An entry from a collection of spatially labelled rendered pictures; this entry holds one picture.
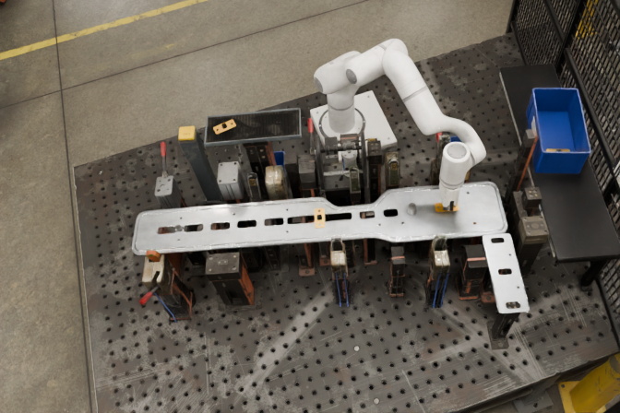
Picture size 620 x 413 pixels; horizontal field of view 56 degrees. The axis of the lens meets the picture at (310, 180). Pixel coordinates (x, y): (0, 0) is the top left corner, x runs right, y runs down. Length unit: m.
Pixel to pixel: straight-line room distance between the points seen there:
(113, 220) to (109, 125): 1.46
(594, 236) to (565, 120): 0.51
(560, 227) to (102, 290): 1.80
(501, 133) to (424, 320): 0.98
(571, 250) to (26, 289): 2.81
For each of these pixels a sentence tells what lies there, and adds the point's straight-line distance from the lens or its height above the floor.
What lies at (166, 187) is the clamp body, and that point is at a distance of 2.29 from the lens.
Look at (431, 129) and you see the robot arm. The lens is 1.90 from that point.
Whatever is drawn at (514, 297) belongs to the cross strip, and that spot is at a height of 1.00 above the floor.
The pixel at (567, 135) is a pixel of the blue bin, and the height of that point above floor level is 1.03.
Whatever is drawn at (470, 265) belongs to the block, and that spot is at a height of 0.98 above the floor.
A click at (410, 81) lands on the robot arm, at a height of 1.49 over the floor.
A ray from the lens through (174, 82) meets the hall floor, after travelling 4.20.
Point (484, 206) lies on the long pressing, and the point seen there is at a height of 1.00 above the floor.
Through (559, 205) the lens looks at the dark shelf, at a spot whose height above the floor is 1.03.
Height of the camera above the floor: 2.86
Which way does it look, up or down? 56 degrees down
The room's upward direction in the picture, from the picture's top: 10 degrees counter-clockwise
